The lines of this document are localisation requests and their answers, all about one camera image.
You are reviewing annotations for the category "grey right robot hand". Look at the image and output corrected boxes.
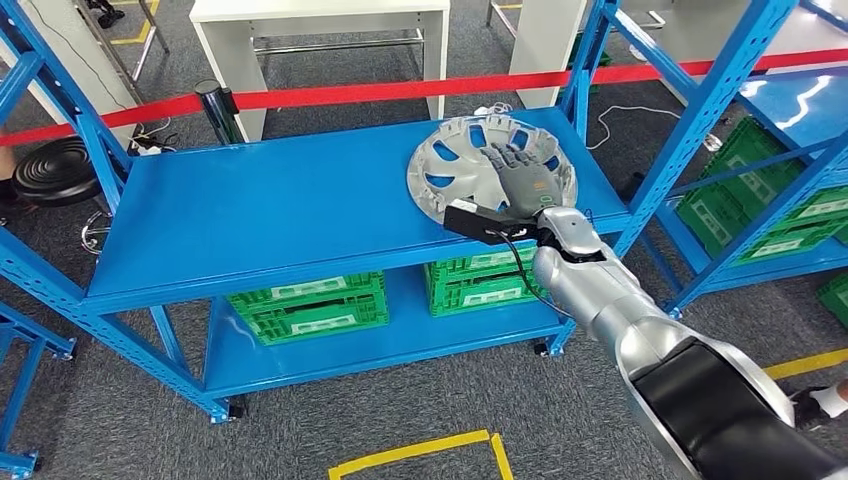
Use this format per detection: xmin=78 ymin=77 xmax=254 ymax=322
xmin=479 ymin=141 xmax=566 ymax=221

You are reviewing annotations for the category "silver wheel cover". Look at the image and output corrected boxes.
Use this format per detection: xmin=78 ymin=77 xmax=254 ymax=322
xmin=405 ymin=113 xmax=579 ymax=227

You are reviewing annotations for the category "blue metal shelf rack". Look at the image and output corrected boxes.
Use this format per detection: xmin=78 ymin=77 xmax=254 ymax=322
xmin=0 ymin=301 xmax=78 ymax=480
xmin=0 ymin=0 xmax=800 ymax=425
xmin=635 ymin=0 xmax=848 ymax=319

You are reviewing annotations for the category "red barrier tape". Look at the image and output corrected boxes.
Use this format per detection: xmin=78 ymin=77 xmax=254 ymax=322
xmin=0 ymin=47 xmax=848 ymax=148

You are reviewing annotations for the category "person's foot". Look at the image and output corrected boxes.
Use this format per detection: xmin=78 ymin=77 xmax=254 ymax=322
xmin=790 ymin=380 xmax=848 ymax=432

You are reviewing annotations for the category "black round stool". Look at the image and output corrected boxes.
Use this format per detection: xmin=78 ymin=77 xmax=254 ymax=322
xmin=11 ymin=136 xmax=115 ymax=257

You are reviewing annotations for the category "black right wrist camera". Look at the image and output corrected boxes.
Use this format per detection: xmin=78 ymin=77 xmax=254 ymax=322
xmin=442 ymin=197 xmax=541 ymax=246

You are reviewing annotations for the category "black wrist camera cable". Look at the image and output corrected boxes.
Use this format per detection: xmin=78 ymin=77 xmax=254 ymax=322
xmin=491 ymin=228 xmax=579 ymax=321

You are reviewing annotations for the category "white floor cable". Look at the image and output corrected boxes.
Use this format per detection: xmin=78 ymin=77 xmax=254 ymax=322
xmin=586 ymin=104 xmax=723 ymax=152

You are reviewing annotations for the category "black stanchion post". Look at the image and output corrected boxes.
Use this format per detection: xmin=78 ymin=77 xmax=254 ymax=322
xmin=193 ymin=78 xmax=244 ymax=146

